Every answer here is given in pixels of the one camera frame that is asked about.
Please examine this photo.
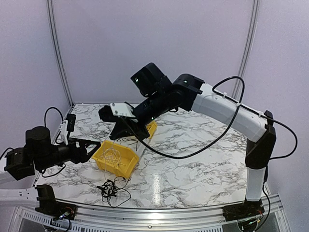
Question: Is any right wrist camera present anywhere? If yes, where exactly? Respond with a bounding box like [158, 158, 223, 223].
[98, 103, 136, 122]

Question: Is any white plastic bin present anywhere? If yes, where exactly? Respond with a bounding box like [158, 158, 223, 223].
[105, 133, 145, 158]

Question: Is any left aluminium corner post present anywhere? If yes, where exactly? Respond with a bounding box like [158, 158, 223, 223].
[46, 0, 74, 108]

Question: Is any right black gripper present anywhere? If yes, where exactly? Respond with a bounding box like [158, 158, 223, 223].
[110, 88, 169, 139]

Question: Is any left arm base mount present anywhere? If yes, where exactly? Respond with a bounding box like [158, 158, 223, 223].
[35, 201, 77, 220]

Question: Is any aluminium corner post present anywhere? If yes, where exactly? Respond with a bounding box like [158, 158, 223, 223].
[228, 0, 259, 108]
[46, 0, 74, 108]

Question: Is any far yellow plastic bin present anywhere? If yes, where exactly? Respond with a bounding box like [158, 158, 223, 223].
[146, 120, 157, 140]

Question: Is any right aluminium corner post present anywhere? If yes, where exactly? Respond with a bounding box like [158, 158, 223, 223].
[228, 0, 259, 108]

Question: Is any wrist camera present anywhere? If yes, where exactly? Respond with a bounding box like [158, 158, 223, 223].
[98, 103, 136, 122]
[60, 114, 76, 145]

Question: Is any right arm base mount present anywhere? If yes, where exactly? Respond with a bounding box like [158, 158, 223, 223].
[223, 202, 265, 221]

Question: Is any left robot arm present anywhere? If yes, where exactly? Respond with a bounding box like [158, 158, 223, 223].
[0, 114, 101, 215]

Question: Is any yellow plastic bin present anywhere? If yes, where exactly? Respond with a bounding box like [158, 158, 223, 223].
[91, 141, 140, 179]
[146, 120, 157, 140]

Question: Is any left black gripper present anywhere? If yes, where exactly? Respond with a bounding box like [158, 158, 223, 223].
[36, 137, 101, 171]

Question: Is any aluminium front frame rail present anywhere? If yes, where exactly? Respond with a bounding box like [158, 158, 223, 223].
[8, 195, 291, 232]

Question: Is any black cable bundle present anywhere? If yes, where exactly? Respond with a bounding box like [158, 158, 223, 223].
[96, 175, 132, 208]

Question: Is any near yellow plastic bin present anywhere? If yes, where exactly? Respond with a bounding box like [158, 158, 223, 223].
[91, 141, 140, 179]

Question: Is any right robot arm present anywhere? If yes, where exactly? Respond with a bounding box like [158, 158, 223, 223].
[109, 63, 277, 217]

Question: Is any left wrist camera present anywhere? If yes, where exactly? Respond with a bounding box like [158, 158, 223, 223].
[60, 114, 76, 145]

